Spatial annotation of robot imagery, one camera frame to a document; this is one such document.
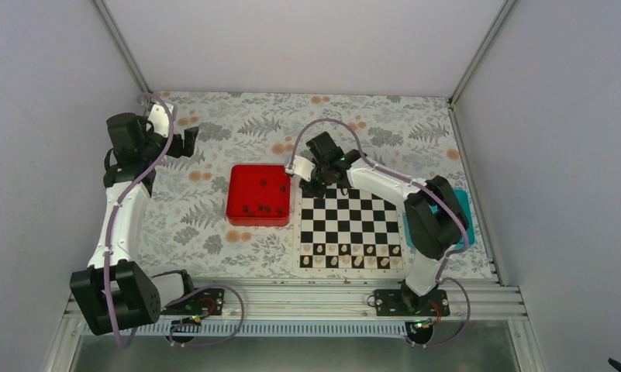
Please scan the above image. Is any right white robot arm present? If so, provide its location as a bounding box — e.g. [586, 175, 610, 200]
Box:
[286, 132, 469, 315]

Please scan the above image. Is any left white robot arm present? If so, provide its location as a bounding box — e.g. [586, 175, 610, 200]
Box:
[70, 103, 198, 336]

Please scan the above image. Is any black white chessboard mat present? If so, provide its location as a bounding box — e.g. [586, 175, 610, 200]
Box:
[292, 186, 412, 278]

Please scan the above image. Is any red plastic tray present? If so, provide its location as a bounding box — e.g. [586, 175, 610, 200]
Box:
[226, 164, 292, 227]

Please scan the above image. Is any floral patterned table mat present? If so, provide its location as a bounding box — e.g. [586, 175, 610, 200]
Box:
[138, 91, 469, 281]

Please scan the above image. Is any teal plastic tray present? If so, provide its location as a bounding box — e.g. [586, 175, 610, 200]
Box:
[402, 188, 476, 253]

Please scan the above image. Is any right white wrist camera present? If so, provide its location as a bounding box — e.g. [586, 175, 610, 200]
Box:
[285, 155, 316, 182]

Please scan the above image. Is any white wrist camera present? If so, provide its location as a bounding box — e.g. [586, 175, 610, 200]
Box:
[147, 102, 177, 139]
[285, 155, 316, 182]

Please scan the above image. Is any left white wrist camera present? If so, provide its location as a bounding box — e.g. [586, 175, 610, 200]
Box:
[147, 102, 177, 139]

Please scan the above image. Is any left aluminium corner post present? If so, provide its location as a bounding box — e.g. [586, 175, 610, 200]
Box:
[91, 0, 152, 93]

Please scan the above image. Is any aluminium corner post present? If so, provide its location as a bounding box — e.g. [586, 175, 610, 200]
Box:
[91, 0, 152, 93]
[448, 0, 517, 109]

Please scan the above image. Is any right aluminium corner post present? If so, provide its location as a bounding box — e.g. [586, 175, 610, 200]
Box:
[448, 0, 517, 109]

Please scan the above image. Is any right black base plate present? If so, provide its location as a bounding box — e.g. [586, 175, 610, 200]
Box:
[373, 288, 450, 317]

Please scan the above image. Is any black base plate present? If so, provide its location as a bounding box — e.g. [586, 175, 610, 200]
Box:
[373, 288, 450, 317]
[161, 288, 225, 317]

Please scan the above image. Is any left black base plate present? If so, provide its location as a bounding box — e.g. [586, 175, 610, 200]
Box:
[161, 288, 225, 317]

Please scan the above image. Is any aluminium front rail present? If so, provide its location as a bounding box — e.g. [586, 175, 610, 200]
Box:
[63, 279, 528, 322]

